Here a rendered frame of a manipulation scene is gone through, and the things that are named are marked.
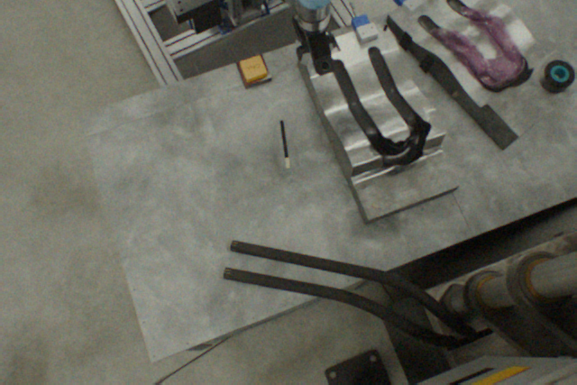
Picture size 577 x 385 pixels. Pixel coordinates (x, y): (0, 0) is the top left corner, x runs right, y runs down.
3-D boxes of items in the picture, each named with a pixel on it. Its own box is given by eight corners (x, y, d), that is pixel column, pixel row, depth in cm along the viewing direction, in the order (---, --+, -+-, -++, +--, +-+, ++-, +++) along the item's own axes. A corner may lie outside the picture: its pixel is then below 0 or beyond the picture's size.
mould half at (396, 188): (297, 65, 162) (298, 41, 149) (380, 37, 165) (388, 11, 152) (365, 224, 149) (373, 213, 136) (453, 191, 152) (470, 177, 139)
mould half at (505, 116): (384, 24, 167) (391, 3, 156) (449, -22, 172) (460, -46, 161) (502, 151, 155) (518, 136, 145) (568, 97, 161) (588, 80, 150)
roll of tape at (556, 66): (539, 63, 151) (544, 57, 148) (569, 68, 151) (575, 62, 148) (537, 90, 149) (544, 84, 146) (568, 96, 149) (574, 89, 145)
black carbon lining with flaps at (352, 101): (325, 65, 155) (329, 47, 145) (380, 47, 156) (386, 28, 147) (376, 178, 145) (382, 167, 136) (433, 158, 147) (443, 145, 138)
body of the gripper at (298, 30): (320, 16, 140) (320, -8, 128) (333, 47, 138) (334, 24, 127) (291, 27, 140) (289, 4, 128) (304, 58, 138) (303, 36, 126)
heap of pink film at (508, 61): (424, 35, 159) (431, 20, 152) (470, 2, 162) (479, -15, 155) (488, 102, 153) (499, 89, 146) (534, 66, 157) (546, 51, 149)
